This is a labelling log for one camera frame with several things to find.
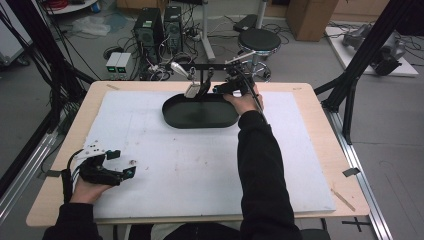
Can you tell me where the silver car key with keychain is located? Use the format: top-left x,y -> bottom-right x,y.
170,61 -> 202,100

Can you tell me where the white power supply unit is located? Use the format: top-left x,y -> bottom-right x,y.
115,52 -> 133,81
105,51 -> 122,81

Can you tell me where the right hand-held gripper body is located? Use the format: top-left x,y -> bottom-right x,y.
224,52 -> 259,95

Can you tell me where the black key rack with oval tray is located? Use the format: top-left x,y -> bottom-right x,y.
161,62 -> 241,130

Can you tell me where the thin wooden stick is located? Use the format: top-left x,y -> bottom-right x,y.
330,188 -> 357,213

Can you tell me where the flat black case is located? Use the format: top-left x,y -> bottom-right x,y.
232,13 -> 259,33

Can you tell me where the white round table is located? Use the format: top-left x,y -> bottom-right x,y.
42,0 -> 100,16

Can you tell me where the black metal frame post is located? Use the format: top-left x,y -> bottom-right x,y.
0,0 -> 98,134
313,0 -> 424,145

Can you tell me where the slim black computer tower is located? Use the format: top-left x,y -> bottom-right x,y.
163,5 -> 184,55

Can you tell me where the person's right hand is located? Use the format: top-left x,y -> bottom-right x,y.
223,85 -> 265,116

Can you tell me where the person's torso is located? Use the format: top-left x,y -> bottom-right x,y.
128,222 -> 243,240

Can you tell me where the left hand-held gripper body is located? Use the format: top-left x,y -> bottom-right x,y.
75,139 -> 124,187

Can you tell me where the clear plastic bag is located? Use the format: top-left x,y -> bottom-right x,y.
71,15 -> 112,37

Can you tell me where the large black computer tower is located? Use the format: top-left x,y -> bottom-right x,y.
133,7 -> 165,66

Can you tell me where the grey device on board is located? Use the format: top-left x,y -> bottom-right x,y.
342,23 -> 372,48

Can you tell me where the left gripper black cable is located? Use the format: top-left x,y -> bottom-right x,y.
60,148 -> 85,205

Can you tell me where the black car key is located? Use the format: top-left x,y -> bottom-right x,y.
197,67 -> 215,102

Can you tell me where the black round stool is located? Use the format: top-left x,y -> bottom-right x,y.
229,27 -> 283,83

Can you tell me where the white desk leg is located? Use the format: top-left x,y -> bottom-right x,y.
199,0 -> 217,63

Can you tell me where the black device on board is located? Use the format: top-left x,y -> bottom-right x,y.
372,32 -> 407,77

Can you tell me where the person's left hand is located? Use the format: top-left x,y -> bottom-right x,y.
69,176 -> 113,205

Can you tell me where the aluminium rail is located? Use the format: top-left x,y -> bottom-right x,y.
323,107 -> 395,240
0,131 -> 60,225

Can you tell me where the white floor board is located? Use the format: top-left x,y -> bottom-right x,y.
324,25 -> 420,78

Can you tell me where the brown cardboard box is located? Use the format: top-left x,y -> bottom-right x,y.
285,0 -> 340,43

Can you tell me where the white table mat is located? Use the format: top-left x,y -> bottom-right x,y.
83,90 -> 337,220

